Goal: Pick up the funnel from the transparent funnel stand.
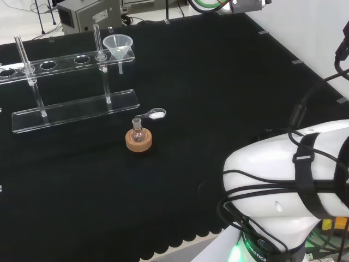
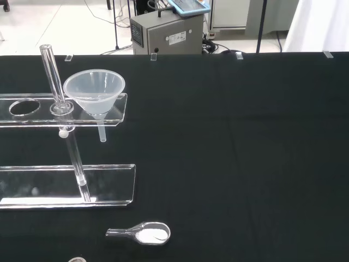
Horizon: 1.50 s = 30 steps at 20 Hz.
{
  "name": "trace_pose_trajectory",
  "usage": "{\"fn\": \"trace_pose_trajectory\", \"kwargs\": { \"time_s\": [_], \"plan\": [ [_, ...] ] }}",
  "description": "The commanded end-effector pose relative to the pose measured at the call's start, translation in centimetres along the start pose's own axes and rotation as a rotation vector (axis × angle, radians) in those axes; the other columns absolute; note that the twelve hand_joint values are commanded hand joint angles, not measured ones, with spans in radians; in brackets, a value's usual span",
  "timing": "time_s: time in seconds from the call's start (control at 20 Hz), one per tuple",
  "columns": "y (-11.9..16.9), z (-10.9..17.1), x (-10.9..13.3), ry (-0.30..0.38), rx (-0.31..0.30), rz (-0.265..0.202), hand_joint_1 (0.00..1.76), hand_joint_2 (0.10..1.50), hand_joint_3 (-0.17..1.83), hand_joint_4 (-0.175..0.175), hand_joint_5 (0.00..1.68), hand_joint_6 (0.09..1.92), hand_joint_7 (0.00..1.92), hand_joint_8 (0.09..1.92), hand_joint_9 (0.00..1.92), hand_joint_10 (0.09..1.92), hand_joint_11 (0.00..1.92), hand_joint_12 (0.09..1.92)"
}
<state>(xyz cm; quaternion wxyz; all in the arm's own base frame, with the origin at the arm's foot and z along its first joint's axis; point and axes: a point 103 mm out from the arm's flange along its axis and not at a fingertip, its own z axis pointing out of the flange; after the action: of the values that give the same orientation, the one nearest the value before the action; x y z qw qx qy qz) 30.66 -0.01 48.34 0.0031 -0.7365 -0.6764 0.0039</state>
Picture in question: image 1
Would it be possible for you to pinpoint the clear plastic funnel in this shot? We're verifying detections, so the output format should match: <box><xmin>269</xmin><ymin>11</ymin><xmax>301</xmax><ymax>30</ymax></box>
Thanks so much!
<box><xmin>103</xmin><ymin>34</ymin><xmax>134</xmax><ymax>75</ymax></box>

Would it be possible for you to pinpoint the glass weighing funnel with powder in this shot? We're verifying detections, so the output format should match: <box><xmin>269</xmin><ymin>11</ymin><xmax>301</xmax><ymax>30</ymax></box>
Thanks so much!
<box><xmin>135</xmin><ymin>108</ymin><xmax>167</xmax><ymax>121</ymax></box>

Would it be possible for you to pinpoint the clear acrylic funnel stand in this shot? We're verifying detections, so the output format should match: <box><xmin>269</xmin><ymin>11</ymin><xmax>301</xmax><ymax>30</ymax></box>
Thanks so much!
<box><xmin>0</xmin><ymin>23</ymin><xmax>141</xmax><ymax>134</ymax></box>

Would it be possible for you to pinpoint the small glass round-bottom flask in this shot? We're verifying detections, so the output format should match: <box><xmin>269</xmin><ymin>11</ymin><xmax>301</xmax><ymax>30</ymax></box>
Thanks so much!
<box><xmin>130</xmin><ymin>117</ymin><xmax>146</xmax><ymax>142</ymax></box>

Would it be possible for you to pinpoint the grey metal control box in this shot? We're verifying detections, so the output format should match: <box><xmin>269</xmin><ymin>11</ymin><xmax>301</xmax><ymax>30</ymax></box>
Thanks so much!
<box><xmin>56</xmin><ymin>0</ymin><xmax>122</xmax><ymax>35</ymax></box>

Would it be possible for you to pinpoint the dark tripod leg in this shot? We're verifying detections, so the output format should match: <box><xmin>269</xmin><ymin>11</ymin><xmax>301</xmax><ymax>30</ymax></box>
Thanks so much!
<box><xmin>37</xmin><ymin>0</ymin><xmax>46</xmax><ymax>35</ymax></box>

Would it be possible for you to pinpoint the yellow stop button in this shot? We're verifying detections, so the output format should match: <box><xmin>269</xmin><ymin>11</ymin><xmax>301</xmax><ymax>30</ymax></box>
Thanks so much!
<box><xmin>321</xmin><ymin>217</ymin><xmax>349</xmax><ymax>230</ymax></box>

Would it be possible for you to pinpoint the cork ring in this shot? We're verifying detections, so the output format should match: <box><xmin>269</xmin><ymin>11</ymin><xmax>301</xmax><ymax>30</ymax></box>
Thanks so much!
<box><xmin>125</xmin><ymin>128</ymin><xmax>153</xmax><ymax>153</ymax></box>

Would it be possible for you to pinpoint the black cable with ferrite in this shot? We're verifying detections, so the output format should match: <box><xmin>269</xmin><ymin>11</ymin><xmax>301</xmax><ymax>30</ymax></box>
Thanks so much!
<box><xmin>287</xmin><ymin>20</ymin><xmax>349</xmax><ymax>164</ymax></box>

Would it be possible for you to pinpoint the green cable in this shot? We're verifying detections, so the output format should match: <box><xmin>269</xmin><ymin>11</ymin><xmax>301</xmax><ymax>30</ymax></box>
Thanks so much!
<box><xmin>190</xmin><ymin>0</ymin><xmax>230</xmax><ymax>13</ymax></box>

